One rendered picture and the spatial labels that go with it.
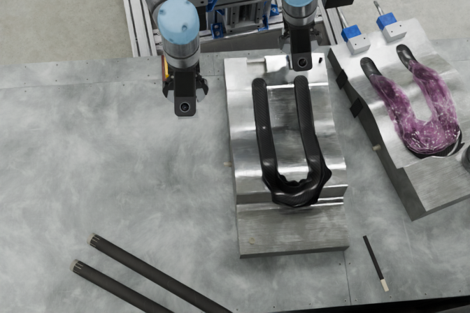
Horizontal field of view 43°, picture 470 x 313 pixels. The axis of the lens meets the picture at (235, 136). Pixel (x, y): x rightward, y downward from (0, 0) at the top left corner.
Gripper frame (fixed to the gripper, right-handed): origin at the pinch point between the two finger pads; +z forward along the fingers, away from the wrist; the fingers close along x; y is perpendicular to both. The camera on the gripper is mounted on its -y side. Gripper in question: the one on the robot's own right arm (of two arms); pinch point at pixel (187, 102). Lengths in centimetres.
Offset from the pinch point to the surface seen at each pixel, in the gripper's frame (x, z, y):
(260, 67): -19.5, 8.7, 12.5
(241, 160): -11.9, 2.7, -14.6
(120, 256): 17.7, 9.9, -33.6
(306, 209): -26.9, 9.0, -26.2
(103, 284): 21.9, 10.7, -39.5
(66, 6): 52, 95, 92
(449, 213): -64, 15, -28
